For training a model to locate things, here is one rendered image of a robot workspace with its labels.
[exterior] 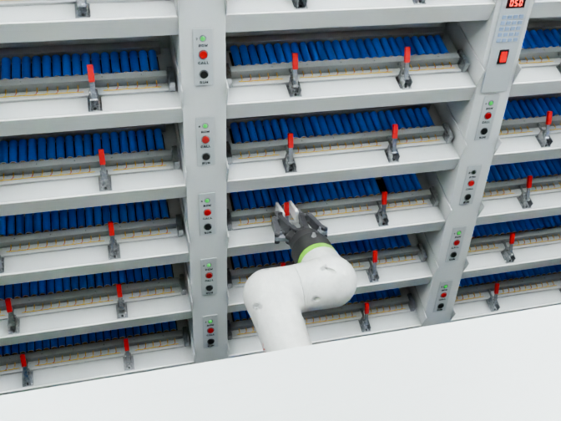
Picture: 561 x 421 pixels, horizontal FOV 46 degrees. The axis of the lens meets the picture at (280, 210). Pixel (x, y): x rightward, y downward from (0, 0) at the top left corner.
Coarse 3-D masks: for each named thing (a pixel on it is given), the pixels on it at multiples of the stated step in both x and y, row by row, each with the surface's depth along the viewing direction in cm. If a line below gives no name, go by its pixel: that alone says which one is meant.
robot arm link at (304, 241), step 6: (306, 234) 145; (312, 234) 144; (318, 234) 145; (300, 240) 145; (306, 240) 143; (312, 240) 143; (318, 240) 142; (324, 240) 143; (294, 246) 145; (300, 246) 143; (306, 246) 141; (294, 252) 145; (300, 252) 142; (294, 258) 145
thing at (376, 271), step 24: (360, 240) 191; (384, 240) 193; (408, 240) 194; (240, 264) 183; (264, 264) 183; (288, 264) 183; (360, 264) 189; (384, 264) 190; (408, 264) 191; (432, 264) 189; (240, 288) 179; (360, 288) 186; (384, 288) 189
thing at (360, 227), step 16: (432, 176) 183; (432, 192) 180; (368, 208) 178; (432, 208) 180; (448, 208) 176; (240, 224) 169; (256, 224) 170; (336, 224) 173; (352, 224) 174; (368, 224) 174; (400, 224) 176; (416, 224) 176; (432, 224) 178; (240, 240) 167; (256, 240) 167; (272, 240) 168; (336, 240) 174; (352, 240) 176
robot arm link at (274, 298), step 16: (256, 272) 132; (272, 272) 131; (288, 272) 131; (256, 288) 129; (272, 288) 128; (288, 288) 129; (256, 304) 128; (272, 304) 126; (288, 304) 126; (304, 304) 130; (256, 320) 126; (272, 320) 124; (288, 320) 123; (272, 336) 122; (288, 336) 121; (304, 336) 122
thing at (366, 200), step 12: (408, 192) 179; (420, 192) 180; (300, 204) 172; (312, 204) 173; (324, 204) 173; (336, 204) 174; (348, 204) 175; (360, 204) 176; (372, 204) 177; (396, 204) 178; (420, 204) 180; (240, 216) 168; (252, 216) 169; (264, 216) 171
